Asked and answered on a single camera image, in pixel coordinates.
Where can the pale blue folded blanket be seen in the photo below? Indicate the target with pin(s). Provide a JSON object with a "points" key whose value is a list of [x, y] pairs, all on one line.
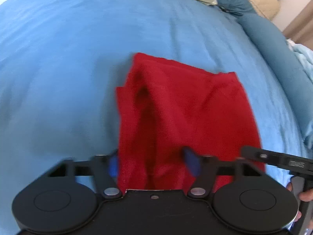
{"points": [[304, 56]]}

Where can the red knit sweater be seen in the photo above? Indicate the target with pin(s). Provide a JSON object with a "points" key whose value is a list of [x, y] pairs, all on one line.
{"points": [[183, 107]]}

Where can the bed with blue sheet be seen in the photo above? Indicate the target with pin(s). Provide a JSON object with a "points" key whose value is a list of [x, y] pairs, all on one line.
{"points": [[61, 66]]}

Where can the beige quilted pillow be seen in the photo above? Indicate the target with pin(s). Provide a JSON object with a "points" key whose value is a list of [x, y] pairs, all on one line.
{"points": [[259, 2]]}

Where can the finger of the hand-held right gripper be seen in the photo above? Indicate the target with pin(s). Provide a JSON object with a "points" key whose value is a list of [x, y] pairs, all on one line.
{"points": [[273, 158]]}

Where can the beige curtain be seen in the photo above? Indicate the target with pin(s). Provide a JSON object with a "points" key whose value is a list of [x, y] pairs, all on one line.
{"points": [[303, 34]]}

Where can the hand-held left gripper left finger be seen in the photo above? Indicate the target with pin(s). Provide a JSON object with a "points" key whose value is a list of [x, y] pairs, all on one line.
{"points": [[113, 166]]}

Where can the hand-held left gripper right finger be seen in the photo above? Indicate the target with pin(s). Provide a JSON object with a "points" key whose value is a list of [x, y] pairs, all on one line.
{"points": [[193, 164]]}

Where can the person's right hand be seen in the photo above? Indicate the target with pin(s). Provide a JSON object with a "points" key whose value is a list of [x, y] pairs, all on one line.
{"points": [[307, 195]]}

